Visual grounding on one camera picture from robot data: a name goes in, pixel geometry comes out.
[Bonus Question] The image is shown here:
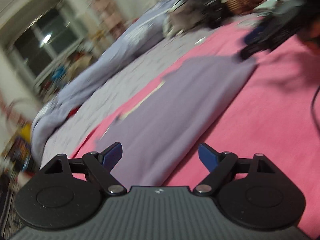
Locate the purple fleece garment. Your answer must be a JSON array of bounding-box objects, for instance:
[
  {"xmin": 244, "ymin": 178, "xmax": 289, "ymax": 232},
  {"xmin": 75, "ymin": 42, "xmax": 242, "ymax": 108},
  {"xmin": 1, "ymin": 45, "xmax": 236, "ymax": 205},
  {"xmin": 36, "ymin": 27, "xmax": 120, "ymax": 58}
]
[{"xmin": 96, "ymin": 56, "xmax": 257, "ymax": 188}]

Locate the lavender patterned bed sheet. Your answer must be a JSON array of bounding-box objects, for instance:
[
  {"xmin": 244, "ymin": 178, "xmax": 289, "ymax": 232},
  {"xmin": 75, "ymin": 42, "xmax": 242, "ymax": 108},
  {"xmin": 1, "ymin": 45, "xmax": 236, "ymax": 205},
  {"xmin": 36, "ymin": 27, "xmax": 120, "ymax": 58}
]
[{"xmin": 39, "ymin": 13, "xmax": 261, "ymax": 168}]

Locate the red item under duvet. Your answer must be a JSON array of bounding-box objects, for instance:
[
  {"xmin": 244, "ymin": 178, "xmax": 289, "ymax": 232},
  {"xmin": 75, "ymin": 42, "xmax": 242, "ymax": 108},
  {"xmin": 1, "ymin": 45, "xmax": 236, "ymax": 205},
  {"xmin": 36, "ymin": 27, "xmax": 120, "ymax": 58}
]
[{"xmin": 67, "ymin": 107, "xmax": 80, "ymax": 118}]

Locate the beige black clothing pile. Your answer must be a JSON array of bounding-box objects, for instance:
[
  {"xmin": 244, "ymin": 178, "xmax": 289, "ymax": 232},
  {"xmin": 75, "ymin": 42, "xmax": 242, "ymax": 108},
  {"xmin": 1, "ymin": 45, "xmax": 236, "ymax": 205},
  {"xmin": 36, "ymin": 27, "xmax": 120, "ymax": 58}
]
[{"xmin": 163, "ymin": 0, "xmax": 233, "ymax": 38}]

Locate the pink towel blanket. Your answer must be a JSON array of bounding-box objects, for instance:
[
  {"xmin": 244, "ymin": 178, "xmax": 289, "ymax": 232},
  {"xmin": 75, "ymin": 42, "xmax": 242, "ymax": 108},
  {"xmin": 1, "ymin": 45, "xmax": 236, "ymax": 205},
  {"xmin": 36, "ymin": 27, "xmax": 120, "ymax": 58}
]
[{"xmin": 71, "ymin": 18, "xmax": 319, "ymax": 238}]

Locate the yellow bag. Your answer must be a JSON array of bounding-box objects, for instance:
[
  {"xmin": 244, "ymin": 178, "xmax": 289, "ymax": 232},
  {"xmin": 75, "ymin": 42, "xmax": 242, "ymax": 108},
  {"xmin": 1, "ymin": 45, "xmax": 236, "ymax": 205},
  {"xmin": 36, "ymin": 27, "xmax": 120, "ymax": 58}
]
[{"xmin": 19, "ymin": 123, "xmax": 31, "ymax": 143}]

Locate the blue plush toy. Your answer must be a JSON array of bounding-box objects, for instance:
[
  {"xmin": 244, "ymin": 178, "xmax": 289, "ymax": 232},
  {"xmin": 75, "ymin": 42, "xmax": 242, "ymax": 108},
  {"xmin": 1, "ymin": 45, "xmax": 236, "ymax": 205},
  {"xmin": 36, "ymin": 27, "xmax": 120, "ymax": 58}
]
[{"xmin": 52, "ymin": 66, "xmax": 66, "ymax": 81}]

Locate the blue-grey floral duvet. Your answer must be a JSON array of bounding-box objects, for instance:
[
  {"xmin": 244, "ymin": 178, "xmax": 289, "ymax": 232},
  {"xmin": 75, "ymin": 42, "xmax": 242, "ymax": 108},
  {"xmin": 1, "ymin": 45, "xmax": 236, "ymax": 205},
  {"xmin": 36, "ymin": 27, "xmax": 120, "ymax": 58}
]
[{"xmin": 31, "ymin": 0, "xmax": 179, "ymax": 165}]

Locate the window with bars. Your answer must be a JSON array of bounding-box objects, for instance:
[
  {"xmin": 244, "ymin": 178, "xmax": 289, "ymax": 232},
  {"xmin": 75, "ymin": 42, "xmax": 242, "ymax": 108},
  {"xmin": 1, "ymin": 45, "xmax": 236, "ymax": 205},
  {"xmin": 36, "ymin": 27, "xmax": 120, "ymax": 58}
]
[{"xmin": 13, "ymin": 6, "xmax": 87, "ymax": 78}]

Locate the pink floral curtain right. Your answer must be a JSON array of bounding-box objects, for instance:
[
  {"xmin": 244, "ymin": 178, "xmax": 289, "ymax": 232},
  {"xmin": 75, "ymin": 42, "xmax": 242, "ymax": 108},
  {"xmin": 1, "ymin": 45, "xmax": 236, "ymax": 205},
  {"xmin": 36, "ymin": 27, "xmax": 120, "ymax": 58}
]
[{"xmin": 86, "ymin": 0, "xmax": 126, "ymax": 40}]

